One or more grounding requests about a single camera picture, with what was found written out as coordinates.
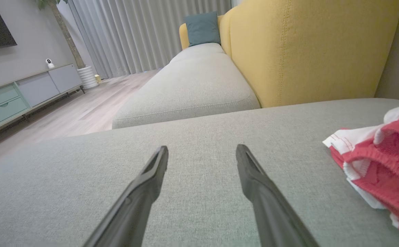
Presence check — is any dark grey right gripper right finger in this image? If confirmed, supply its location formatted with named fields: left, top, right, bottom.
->
left=235, top=144, right=320, bottom=247

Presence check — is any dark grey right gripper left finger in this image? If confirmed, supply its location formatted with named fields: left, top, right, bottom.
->
left=82, top=145, right=169, bottom=247

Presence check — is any red and white jersey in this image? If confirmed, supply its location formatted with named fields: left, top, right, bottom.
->
left=322, top=101, right=399, bottom=242

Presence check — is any large grey sofa seat cushion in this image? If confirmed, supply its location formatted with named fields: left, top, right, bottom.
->
left=0, top=98, right=399, bottom=247

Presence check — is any long grey sofa seat cushion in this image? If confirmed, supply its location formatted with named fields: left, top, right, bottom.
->
left=112, top=42, right=261, bottom=130

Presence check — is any white ribbed plant pot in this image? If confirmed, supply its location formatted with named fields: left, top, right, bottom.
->
left=77, top=65, right=99, bottom=90

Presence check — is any grey and mint TV cabinet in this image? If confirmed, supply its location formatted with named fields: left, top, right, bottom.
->
left=0, top=63, right=86, bottom=141

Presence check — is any grey pleated curtain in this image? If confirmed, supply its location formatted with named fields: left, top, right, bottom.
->
left=57, top=0, right=233, bottom=79

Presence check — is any teal throw pillow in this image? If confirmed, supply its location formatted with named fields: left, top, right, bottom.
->
left=184, top=11, right=221, bottom=47

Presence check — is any brown plant trunk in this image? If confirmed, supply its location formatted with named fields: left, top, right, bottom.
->
left=37, top=0, right=86, bottom=69

